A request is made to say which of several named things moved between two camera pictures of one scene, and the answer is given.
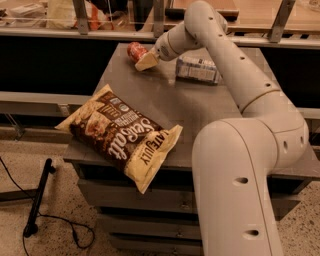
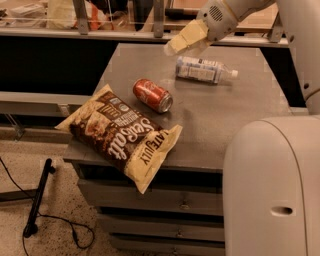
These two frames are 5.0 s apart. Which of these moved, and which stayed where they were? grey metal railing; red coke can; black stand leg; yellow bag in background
Moved: red coke can
Stayed: yellow bag in background; grey metal railing; black stand leg
